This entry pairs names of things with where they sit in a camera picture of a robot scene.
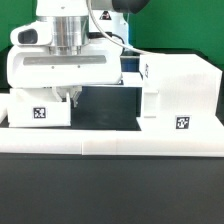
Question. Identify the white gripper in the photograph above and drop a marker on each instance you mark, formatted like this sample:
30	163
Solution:
34	67

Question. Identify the white front drawer tray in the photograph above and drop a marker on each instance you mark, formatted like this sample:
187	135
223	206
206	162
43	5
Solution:
38	108

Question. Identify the white drawer cabinet box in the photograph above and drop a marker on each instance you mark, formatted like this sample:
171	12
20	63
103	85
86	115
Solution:
179	92

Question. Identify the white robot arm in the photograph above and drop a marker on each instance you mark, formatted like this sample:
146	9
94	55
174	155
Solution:
71	44

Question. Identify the white marker tag plate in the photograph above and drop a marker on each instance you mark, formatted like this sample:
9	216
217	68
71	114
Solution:
132	79

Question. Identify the white L-shaped border wall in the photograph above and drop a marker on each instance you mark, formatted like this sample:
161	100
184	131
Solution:
205	138

